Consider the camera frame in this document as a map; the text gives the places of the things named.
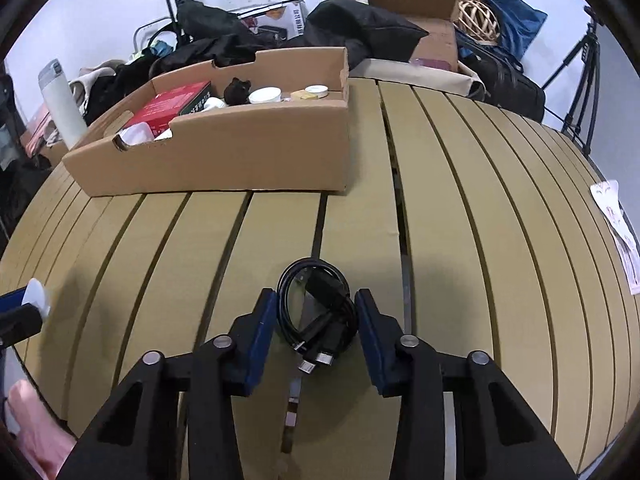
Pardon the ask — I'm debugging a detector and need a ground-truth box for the black cable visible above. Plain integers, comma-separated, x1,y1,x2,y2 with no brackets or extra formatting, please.
276,258,360,375

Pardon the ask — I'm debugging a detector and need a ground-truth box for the large cardboard box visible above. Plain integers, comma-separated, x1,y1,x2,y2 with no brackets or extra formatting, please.
40,140,68,166

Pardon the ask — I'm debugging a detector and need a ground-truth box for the pile of dark clothes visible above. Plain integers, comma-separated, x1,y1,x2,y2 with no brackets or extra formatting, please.
150,0,281,78

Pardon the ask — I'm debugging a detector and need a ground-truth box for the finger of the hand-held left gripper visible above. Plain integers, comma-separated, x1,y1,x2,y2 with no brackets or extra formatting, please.
0,287,31,312
0,305,45,348

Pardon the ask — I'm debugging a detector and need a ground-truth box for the printed paper sheet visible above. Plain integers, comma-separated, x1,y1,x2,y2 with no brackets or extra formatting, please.
590,180,640,296

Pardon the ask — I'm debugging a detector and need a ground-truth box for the open cardboard box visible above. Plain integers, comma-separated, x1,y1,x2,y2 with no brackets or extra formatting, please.
347,0,461,73

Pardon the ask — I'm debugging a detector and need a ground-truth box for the white round cap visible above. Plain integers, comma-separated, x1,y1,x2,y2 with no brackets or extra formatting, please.
22,278,52,317

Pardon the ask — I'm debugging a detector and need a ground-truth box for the black jacket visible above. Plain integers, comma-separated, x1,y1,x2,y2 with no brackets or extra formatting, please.
300,0,430,71

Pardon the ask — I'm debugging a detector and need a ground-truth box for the cardboard tray box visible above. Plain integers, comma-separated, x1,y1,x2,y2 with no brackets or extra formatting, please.
62,46,351,197

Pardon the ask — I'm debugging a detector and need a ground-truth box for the pink bag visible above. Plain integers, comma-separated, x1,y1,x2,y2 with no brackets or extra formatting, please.
25,110,53,156

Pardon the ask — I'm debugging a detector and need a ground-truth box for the white thermos bottle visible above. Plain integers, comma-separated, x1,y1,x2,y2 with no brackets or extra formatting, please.
38,58,88,148

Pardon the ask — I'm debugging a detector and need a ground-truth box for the wicker ball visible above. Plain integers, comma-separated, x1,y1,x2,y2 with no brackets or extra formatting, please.
456,0,502,43

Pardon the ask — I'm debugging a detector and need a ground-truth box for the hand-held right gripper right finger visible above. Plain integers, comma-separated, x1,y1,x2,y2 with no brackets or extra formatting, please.
354,288,578,480

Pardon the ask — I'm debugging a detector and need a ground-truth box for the white metal rack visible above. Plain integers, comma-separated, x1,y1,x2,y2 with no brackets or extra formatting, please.
134,20,173,53

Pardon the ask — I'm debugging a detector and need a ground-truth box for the dark cloth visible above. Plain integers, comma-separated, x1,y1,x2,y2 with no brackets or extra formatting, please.
0,155,51,246

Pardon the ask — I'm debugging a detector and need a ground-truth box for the small black toy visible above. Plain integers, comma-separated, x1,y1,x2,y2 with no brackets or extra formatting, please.
223,77,252,107

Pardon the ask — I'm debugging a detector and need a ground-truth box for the black tripod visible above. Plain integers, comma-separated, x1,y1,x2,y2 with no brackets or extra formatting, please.
542,6,608,157

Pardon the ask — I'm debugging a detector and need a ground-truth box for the printed appliance box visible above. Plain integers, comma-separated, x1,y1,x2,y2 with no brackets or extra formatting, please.
237,0,307,42

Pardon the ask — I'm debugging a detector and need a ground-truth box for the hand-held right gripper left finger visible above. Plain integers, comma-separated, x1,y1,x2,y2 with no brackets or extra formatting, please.
59,287,278,480

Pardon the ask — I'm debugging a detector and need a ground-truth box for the black travel bag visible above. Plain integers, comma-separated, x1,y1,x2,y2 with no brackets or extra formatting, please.
457,35,546,122

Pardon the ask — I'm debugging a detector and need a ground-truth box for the blue bag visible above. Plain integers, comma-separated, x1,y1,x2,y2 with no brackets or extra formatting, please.
470,0,548,61

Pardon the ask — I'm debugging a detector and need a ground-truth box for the red box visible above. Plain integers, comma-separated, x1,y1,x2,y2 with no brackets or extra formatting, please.
120,81,213,131

